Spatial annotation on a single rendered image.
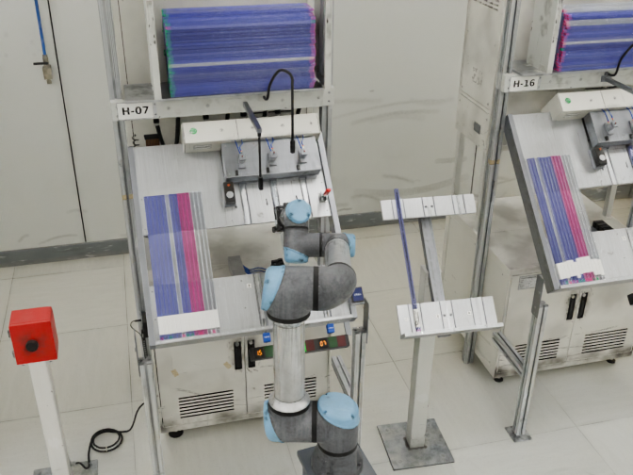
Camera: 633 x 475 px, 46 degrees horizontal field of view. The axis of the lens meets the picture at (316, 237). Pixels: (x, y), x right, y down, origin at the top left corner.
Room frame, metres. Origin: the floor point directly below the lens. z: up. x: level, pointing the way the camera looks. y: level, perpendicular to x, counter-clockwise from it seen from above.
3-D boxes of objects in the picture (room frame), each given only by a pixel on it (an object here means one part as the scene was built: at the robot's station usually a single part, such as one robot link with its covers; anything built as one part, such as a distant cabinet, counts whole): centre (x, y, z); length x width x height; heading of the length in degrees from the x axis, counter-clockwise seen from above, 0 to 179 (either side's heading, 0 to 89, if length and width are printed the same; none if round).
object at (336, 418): (1.61, -0.06, 0.72); 0.13 x 0.12 x 0.14; 89
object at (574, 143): (2.85, -1.11, 0.65); 1.01 x 0.73 x 1.29; 15
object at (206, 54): (2.55, 0.27, 1.52); 0.51 x 0.13 x 0.27; 105
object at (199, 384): (2.65, 0.36, 0.31); 0.70 x 0.65 x 0.62; 105
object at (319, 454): (1.61, -0.07, 0.60); 0.15 x 0.15 x 0.10
